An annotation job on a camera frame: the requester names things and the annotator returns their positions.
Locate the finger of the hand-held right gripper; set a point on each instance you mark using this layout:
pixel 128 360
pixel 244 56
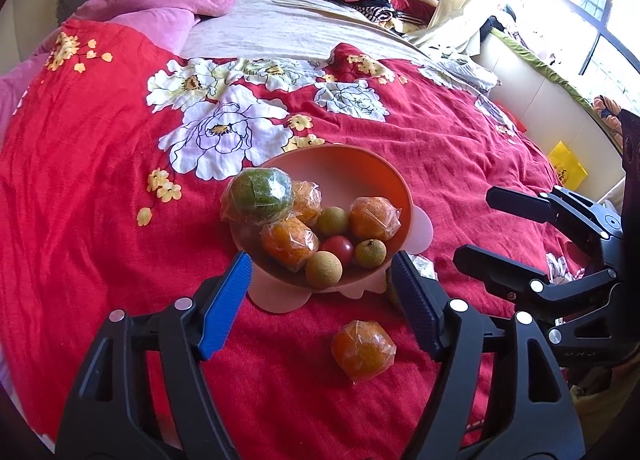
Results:
pixel 500 272
pixel 525 205

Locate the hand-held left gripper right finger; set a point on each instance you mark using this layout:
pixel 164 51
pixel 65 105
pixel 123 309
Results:
pixel 417 305

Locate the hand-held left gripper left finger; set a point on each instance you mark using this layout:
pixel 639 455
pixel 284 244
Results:
pixel 222 310

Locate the brownish green round fruit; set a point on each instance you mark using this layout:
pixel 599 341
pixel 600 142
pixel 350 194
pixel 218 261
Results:
pixel 370 253

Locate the plastic-wrapped orange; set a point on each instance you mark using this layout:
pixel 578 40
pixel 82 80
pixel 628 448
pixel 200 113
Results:
pixel 374 217
pixel 289 242
pixel 362 350
pixel 306 201

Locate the small tan longan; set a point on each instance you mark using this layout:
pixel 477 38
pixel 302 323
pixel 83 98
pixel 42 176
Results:
pixel 332 221
pixel 324 270

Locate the green and orange fruit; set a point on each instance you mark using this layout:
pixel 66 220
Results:
pixel 260 192

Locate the orange plastic bowl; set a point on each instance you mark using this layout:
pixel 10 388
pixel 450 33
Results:
pixel 340 174

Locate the yellow paper bag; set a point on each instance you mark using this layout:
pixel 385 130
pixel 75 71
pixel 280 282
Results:
pixel 567 164

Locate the white windowsill cabinet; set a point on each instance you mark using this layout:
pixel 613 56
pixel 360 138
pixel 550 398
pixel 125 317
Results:
pixel 540 109

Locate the red tomato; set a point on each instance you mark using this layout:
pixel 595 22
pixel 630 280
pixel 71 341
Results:
pixel 339 247

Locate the green-edged sill cloth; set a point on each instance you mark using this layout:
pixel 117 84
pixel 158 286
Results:
pixel 545 70

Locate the white crumpled cloth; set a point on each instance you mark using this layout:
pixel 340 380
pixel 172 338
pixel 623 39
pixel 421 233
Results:
pixel 460 67

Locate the red floral blanket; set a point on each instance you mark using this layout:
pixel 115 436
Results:
pixel 100 190

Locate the beige bed sheet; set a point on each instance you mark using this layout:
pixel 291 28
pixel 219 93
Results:
pixel 300 29

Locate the light pink pillow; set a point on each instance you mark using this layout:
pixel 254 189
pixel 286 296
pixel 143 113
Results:
pixel 155 27

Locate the pink fleece blanket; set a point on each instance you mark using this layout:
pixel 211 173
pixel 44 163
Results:
pixel 17 89

